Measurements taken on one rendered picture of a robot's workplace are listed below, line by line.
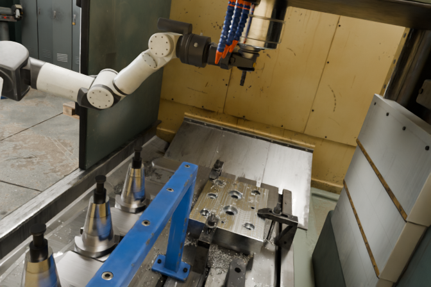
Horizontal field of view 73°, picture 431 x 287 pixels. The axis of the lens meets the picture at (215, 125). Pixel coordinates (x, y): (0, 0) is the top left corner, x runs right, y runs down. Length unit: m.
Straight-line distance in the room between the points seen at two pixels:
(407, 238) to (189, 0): 1.63
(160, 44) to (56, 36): 5.08
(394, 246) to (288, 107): 1.26
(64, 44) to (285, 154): 4.69
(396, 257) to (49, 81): 1.02
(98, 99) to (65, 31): 4.89
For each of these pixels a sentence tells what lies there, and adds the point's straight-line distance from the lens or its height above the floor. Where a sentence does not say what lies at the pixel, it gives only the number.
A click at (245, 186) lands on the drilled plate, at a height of 0.99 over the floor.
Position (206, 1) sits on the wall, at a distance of 1.90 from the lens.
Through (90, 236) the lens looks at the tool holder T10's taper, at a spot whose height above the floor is 1.24.
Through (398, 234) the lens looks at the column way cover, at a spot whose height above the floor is 1.19.
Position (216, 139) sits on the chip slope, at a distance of 1.92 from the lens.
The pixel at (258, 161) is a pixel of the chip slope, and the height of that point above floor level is 0.78.
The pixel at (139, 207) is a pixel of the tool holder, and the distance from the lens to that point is 0.56.
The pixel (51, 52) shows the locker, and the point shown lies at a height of 0.44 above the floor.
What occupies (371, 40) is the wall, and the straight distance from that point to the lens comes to 1.89.
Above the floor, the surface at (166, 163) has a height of 1.22.
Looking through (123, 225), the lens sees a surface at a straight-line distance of 0.53.
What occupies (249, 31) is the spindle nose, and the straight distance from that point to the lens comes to 0.76.
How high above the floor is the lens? 1.56
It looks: 20 degrees down
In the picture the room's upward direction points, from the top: 11 degrees clockwise
